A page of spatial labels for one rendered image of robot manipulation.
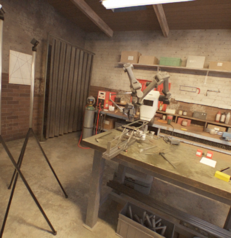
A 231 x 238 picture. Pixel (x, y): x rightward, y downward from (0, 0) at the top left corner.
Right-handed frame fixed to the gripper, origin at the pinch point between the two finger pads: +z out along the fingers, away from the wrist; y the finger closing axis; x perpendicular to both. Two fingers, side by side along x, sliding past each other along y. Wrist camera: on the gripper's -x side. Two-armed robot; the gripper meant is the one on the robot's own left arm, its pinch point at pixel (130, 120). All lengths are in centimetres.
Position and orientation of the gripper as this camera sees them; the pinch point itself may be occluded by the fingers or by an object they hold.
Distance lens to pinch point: 184.4
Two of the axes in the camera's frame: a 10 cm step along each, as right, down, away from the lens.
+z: -1.5, 9.7, 1.8
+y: 3.2, 2.2, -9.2
